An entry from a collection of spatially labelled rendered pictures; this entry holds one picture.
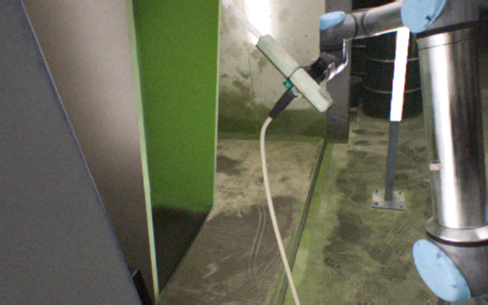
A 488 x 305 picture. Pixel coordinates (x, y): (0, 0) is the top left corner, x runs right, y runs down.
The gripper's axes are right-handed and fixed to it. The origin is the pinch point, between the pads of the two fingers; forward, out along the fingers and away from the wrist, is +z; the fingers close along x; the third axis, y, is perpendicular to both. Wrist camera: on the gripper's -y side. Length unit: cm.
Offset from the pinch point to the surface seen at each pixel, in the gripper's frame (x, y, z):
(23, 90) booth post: 0, -46, 86
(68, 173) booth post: -4, -41, 86
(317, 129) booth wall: -17, 127, -164
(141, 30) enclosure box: 62, 35, 0
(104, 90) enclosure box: 28, 8, 49
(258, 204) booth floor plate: -28, 128, -58
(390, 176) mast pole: -70, 66, -104
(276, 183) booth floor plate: -26, 130, -86
